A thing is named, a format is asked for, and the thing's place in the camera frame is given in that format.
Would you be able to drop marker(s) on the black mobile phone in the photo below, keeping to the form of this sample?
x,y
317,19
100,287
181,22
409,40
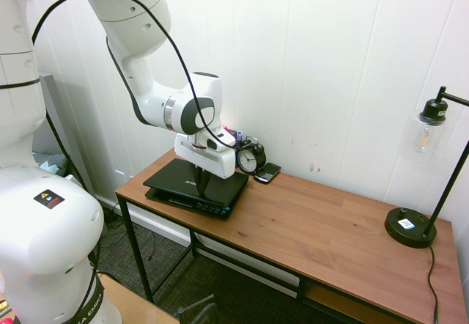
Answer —
x,y
267,173

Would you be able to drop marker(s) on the purple pen cup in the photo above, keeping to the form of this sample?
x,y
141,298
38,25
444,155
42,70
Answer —
x,y
231,132

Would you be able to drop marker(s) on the black screw clamp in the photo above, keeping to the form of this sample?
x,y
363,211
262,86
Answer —
x,y
205,313

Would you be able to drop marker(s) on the black alarm clock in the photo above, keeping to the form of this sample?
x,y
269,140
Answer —
x,y
247,161

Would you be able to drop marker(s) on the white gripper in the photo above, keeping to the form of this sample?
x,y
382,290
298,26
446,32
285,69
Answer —
x,y
205,161

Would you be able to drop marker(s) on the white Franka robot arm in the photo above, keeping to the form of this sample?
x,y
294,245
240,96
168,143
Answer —
x,y
47,228

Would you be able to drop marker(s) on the black laptop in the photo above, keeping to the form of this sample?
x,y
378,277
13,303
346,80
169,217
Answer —
x,y
172,177

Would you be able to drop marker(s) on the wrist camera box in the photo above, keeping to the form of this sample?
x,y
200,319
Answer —
x,y
223,139

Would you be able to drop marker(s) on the light fibreboard robot table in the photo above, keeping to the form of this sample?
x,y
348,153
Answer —
x,y
128,305

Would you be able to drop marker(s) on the wooden desk black metal frame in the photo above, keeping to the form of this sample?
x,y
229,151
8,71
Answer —
x,y
311,228

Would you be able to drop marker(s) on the black desk lamp glass shade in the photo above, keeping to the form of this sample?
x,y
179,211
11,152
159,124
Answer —
x,y
408,228

